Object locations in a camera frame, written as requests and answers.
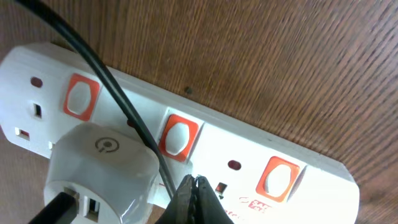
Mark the white power strip red switches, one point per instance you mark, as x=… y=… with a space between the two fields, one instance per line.
x=258 y=177

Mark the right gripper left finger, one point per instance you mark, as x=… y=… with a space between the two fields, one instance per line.
x=181 y=207

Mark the white USB charger plug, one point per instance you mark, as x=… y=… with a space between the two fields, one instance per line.
x=112 y=177

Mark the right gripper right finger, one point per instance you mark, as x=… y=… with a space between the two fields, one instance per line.
x=208 y=207

